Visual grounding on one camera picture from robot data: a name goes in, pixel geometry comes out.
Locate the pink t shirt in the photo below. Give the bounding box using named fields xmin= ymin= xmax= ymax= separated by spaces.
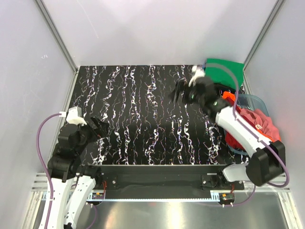
xmin=239 ymin=108 xmax=281 ymax=142

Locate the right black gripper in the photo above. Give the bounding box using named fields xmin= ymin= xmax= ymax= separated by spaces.
xmin=168 ymin=80 xmax=205 ymax=106

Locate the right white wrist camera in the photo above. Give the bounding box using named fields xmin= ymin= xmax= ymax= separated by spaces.
xmin=188 ymin=65 xmax=205 ymax=87

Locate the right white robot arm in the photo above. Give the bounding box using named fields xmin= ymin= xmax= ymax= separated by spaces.
xmin=169 ymin=77 xmax=285 ymax=189

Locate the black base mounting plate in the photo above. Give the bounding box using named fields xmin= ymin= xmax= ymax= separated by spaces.
xmin=98 ymin=165 xmax=244 ymax=201

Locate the green t shirt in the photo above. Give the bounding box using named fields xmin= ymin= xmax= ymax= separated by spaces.
xmin=203 ymin=58 xmax=244 ymax=89

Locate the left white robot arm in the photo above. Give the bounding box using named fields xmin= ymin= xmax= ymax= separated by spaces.
xmin=39 ymin=117 xmax=109 ymax=229

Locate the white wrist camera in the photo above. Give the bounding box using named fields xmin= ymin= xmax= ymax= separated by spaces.
xmin=59 ymin=106 xmax=87 ymax=125
xmin=188 ymin=65 xmax=205 ymax=87

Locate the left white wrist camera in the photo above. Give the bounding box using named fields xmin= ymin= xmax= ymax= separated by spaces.
xmin=59 ymin=106 xmax=87 ymax=125

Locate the orange t shirt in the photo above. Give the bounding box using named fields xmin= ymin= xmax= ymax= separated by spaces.
xmin=222 ymin=91 xmax=236 ymax=106

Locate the right aluminium frame post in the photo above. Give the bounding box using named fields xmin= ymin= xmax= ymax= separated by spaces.
xmin=240 ymin=0 xmax=286 ymax=71

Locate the clear blue plastic basket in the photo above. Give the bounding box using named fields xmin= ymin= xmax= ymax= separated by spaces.
xmin=227 ymin=94 xmax=269 ymax=156

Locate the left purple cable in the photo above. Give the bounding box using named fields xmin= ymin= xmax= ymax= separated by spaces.
xmin=35 ymin=113 xmax=98 ymax=229

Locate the red t shirt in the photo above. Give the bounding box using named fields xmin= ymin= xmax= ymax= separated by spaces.
xmin=225 ymin=131 xmax=246 ymax=152

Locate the aluminium frame post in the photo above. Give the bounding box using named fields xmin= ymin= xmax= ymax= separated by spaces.
xmin=35 ymin=0 xmax=79 ymax=72
xmin=240 ymin=0 xmax=286 ymax=71

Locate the left aluminium frame post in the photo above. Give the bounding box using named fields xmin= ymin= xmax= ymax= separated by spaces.
xmin=35 ymin=0 xmax=79 ymax=72

